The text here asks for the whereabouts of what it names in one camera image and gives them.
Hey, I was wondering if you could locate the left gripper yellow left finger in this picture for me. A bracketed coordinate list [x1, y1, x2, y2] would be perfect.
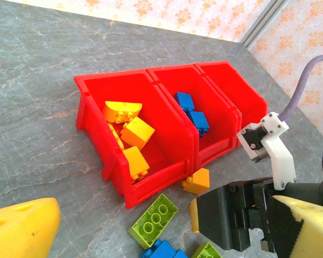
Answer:
[0, 197, 62, 258]

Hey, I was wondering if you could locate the aluminium corner post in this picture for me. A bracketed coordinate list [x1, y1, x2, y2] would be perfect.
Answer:
[239, 0, 289, 48]

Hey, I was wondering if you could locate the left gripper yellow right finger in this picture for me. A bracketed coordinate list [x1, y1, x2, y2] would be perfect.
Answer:
[268, 195, 323, 258]

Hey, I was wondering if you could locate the green lego brick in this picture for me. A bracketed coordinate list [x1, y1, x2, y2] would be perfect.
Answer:
[191, 241, 223, 258]
[128, 193, 179, 249]

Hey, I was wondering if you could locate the red plastic bin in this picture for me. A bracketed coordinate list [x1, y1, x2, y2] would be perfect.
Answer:
[194, 60, 269, 148]
[74, 69, 196, 210]
[145, 63, 243, 173]

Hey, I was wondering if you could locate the yellow arched lego brick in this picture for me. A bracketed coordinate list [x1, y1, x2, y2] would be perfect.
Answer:
[102, 101, 143, 124]

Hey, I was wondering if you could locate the blue lego brick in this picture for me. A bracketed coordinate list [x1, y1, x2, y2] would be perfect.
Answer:
[187, 111, 210, 138]
[174, 91, 195, 112]
[139, 239, 189, 258]

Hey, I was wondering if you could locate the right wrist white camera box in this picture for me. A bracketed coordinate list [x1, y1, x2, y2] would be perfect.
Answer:
[236, 111, 297, 191]

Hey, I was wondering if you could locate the yellow square lego brick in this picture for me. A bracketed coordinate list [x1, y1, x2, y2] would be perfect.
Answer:
[120, 116, 156, 151]
[181, 168, 210, 196]
[122, 146, 151, 181]

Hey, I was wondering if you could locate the yellow long lego brick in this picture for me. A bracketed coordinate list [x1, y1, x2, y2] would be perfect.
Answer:
[107, 122, 126, 151]

